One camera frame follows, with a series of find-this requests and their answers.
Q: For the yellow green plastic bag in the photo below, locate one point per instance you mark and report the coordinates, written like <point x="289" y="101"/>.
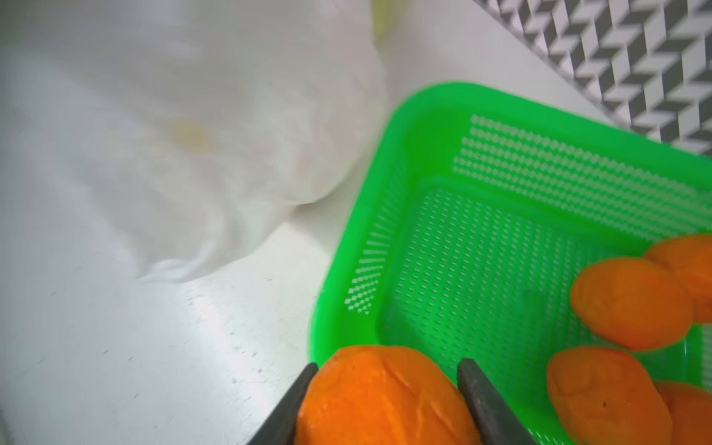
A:
<point x="385" y="13"/>

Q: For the orange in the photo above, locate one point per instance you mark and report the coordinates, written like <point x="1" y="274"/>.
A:
<point x="383" y="395"/>
<point x="689" y="259"/>
<point x="604" y="396"/>
<point x="690" y="411"/>
<point x="633" y="303"/>

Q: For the green plastic basket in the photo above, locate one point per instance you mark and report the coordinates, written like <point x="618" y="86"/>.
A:
<point x="476" y="215"/>

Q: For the white plastic bag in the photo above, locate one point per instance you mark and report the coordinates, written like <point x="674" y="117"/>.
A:
<point x="191" y="129"/>

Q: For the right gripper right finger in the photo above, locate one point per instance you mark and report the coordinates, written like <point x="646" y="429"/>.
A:
<point x="497" y="424"/>

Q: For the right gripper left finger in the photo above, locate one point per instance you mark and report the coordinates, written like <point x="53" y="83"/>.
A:
<point x="279" y="428"/>

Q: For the orange under finger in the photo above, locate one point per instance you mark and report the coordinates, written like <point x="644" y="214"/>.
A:
<point x="604" y="396"/>

